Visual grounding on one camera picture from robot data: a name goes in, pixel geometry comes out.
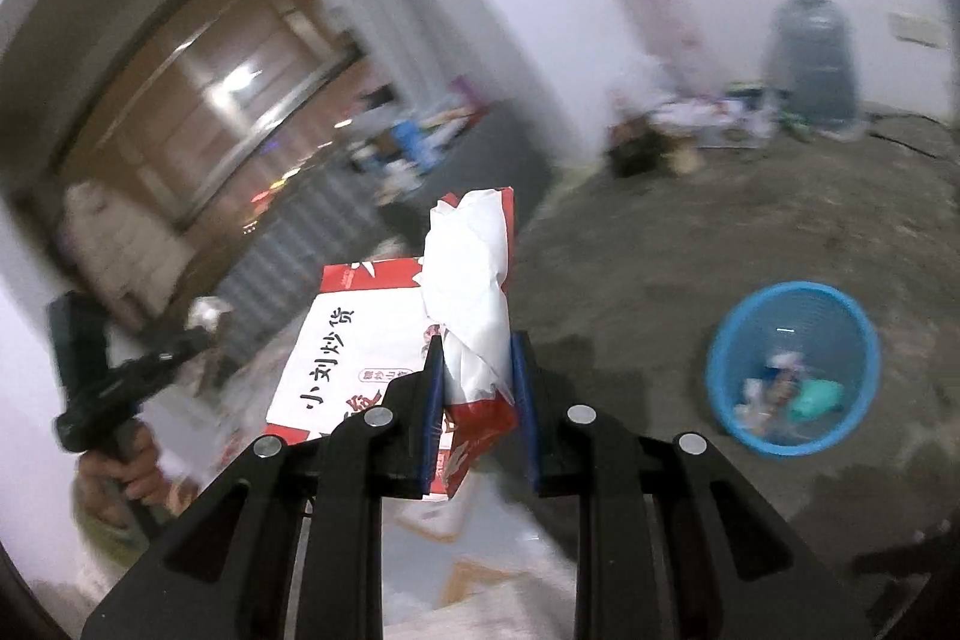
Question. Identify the person's left hand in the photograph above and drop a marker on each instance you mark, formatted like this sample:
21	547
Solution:
139	467

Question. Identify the green crumpled wad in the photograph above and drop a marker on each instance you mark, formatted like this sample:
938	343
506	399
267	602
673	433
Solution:
814	400

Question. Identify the blue plastic basket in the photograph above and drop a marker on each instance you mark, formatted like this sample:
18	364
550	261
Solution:
724	355

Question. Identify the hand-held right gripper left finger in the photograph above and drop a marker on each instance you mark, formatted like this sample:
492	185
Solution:
431	415

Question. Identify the cardboard piece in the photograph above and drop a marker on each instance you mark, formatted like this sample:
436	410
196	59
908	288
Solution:
686	156

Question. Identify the white tissue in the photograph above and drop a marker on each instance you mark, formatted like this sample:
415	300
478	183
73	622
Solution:
465	280

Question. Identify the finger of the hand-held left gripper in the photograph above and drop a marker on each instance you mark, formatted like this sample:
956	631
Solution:
184	351

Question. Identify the heap of plastic bags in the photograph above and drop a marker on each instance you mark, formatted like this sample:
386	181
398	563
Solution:
720	115

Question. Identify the beige puffer jacket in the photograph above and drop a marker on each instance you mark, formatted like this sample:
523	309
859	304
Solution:
120	250

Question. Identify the blue and white bottle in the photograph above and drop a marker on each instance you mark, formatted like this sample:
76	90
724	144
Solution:
409	141

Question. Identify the large blue water jug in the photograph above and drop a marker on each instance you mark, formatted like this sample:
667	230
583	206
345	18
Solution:
814	55

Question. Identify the metal railing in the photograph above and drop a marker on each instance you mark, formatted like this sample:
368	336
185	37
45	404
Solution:
277	250

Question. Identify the fruit print tablecloth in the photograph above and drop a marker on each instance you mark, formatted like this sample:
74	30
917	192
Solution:
487	535

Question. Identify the dark bag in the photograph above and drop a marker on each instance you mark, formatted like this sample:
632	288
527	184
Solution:
634	149

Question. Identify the white curtain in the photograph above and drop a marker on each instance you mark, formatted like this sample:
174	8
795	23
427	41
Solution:
420	10

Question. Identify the wall socket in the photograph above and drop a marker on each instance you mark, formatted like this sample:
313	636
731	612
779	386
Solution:
919	25

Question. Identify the white plastic bag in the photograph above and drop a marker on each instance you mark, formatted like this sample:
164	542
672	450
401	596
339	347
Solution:
637	85

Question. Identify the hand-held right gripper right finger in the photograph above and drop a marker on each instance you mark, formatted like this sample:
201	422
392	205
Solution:
523	415

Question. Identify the person's left forearm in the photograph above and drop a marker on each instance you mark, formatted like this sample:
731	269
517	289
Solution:
112	539

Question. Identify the red and white snack bag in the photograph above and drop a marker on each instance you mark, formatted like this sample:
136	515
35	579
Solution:
352	340

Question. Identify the grey cabinet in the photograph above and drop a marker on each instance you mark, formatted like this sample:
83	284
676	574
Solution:
502	160

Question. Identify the plastic bottle with blue label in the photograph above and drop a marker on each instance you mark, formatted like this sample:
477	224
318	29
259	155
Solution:
776	377

